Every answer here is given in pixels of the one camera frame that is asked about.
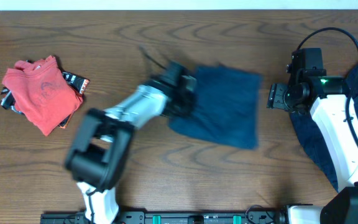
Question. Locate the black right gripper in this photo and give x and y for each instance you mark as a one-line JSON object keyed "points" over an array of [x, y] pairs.
{"points": [[276, 98]]}

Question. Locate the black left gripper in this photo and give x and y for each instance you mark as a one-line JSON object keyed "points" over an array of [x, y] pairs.
{"points": [[188, 107]]}

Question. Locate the navy blue shorts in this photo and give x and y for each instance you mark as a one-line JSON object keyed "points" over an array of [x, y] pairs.
{"points": [[225, 110], [326, 138]]}

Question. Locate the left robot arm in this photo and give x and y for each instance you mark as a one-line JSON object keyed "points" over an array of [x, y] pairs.
{"points": [[100, 148]]}

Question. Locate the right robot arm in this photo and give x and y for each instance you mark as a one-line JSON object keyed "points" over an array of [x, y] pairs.
{"points": [[307, 67]]}

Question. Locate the black patterned folded garment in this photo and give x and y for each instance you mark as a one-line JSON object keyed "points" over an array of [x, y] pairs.
{"points": [[78, 83]]}

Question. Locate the red folded t-shirt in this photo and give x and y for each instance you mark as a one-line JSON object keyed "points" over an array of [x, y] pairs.
{"points": [[41, 92]]}

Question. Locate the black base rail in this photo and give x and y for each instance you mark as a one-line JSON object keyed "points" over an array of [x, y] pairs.
{"points": [[166, 217]]}

